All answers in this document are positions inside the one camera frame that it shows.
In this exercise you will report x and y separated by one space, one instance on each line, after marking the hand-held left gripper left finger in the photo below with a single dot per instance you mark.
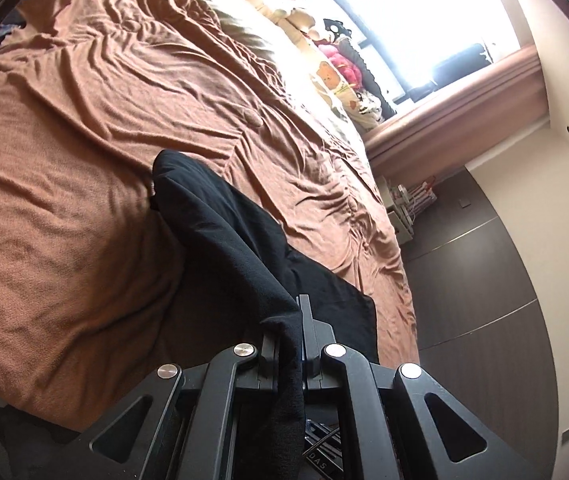
269 355

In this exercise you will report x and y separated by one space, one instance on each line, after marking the brown blanket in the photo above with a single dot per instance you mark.
64 185

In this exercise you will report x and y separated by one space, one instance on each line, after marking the pink curtain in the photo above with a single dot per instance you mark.
464 105

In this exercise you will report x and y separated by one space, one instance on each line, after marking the cream pillows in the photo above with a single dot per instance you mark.
244 25

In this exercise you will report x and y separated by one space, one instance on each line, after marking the beige plush bear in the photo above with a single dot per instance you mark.
297 19

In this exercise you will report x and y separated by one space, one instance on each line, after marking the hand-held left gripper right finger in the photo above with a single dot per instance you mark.
306 330

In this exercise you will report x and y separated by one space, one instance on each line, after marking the black pants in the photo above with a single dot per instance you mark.
224 220

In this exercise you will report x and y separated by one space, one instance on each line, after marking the dark patterned garment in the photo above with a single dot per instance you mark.
12 30

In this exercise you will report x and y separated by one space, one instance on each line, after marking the cream nightstand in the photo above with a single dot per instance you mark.
400 215

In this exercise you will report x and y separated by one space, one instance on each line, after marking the bear print cushion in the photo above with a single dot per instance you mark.
325 76

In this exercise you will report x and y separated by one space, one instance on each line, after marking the window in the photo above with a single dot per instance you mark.
414 20

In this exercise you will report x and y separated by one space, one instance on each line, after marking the pink plush toy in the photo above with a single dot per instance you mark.
340 59

